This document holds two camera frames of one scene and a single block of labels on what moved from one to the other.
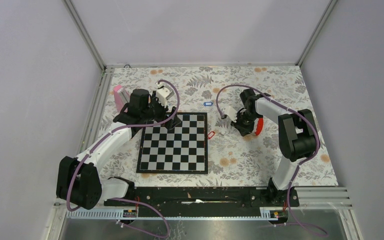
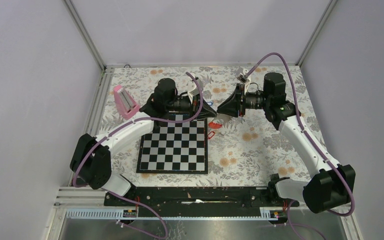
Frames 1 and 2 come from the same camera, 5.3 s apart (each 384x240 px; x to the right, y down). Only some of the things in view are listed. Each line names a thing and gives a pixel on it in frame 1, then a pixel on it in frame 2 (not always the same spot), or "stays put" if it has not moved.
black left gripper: (234, 159) stays put
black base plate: (193, 202) stays put
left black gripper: (155, 101) → (206, 112)
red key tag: (211, 134) stays put
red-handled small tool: (259, 125) → (217, 123)
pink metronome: (122, 96) stays put
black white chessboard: (182, 149) stays put
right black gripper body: (245, 121) → (254, 100)
